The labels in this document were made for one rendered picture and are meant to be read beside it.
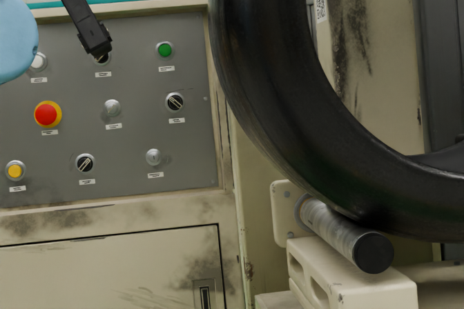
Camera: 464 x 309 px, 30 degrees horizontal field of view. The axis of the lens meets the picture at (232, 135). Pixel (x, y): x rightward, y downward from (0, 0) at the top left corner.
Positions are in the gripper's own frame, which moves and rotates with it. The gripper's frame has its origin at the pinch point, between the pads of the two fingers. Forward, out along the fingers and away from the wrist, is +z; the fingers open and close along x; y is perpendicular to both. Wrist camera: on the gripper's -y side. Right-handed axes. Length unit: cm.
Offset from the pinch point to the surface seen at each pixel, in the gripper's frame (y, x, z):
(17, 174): -29, 63, -30
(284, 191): -27.2, 23.9, 14.1
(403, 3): 1.2, 26.3, 31.5
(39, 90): -13, 64, -27
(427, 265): -38, 23, 36
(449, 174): -21.3, -11.9, 26.0
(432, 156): -21.1, 15.2, 33.2
